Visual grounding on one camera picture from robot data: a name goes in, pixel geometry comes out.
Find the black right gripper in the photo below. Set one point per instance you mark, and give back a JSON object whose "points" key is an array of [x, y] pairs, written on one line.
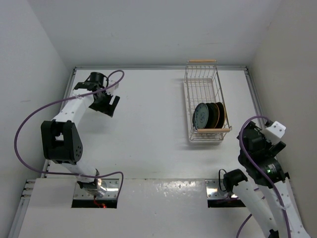
{"points": [[269, 149]]}

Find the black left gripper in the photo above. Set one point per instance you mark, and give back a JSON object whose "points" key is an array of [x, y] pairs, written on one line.
{"points": [[105, 108]]}

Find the black glossy plate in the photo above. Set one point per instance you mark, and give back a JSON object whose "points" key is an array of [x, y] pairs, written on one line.
{"points": [[211, 116]]}

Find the yellow patterned plate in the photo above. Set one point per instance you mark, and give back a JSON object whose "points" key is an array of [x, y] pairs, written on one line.
{"points": [[225, 116], [217, 114]]}

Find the blue white porcelain plate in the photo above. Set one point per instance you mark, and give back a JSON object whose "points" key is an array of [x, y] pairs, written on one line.
{"points": [[200, 116]]}

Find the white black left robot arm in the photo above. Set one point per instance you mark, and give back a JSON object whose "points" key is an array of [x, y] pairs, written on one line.
{"points": [[60, 137]]}

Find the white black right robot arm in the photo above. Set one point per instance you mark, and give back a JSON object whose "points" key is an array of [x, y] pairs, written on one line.
{"points": [[264, 186]]}

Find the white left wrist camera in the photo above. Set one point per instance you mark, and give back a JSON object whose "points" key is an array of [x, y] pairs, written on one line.
{"points": [[113, 85]]}

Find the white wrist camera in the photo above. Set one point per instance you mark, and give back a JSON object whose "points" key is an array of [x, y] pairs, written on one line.
{"points": [[113, 85], [274, 133]]}

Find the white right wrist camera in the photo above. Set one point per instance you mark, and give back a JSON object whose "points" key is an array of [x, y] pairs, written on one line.
{"points": [[274, 133]]}

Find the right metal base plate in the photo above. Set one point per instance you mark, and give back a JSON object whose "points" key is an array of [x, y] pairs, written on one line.
{"points": [[215, 190]]}

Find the metal base plate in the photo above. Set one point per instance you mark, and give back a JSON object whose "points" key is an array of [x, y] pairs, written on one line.
{"points": [[109, 188], [215, 190]]}

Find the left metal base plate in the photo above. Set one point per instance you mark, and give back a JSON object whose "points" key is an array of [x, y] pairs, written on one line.
{"points": [[109, 188]]}

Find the wire dish rack wooden handles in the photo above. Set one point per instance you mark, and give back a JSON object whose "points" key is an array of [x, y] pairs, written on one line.
{"points": [[202, 85]]}

